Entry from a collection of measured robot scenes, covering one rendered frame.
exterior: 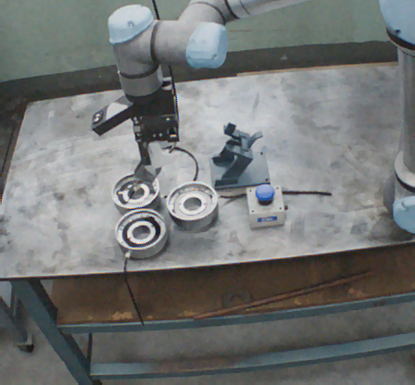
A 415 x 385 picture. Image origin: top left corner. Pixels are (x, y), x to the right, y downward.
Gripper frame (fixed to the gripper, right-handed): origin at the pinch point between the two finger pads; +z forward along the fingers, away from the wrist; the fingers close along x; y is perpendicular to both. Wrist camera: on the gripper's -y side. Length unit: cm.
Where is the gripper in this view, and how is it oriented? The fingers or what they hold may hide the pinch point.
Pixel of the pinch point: (149, 165)
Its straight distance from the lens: 120.1
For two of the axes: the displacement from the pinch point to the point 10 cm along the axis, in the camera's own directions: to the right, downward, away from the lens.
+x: -0.6, -7.2, 6.9
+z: 1.0, 6.9, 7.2
